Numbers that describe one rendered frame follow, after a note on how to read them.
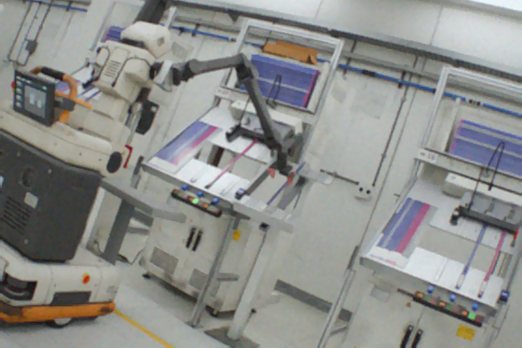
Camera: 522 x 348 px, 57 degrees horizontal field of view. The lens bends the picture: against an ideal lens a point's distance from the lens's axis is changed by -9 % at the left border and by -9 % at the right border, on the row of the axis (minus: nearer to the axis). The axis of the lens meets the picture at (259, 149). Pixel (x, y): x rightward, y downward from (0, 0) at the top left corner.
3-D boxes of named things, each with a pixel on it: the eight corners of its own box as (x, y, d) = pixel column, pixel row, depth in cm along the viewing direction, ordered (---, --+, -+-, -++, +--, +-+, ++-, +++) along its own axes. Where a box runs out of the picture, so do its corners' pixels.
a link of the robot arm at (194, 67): (235, 56, 274) (248, 48, 267) (244, 80, 274) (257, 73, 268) (172, 67, 240) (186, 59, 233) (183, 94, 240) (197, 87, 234)
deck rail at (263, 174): (234, 212, 284) (232, 203, 281) (230, 210, 285) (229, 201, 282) (302, 140, 329) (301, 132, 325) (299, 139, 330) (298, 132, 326)
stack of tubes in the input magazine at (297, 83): (303, 108, 325) (318, 68, 327) (237, 89, 350) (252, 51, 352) (310, 114, 336) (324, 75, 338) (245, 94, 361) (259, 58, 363)
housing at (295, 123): (295, 144, 328) (295, 125, 319) (232, 123, 352) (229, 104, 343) (302, 137, 333) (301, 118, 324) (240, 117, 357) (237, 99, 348)
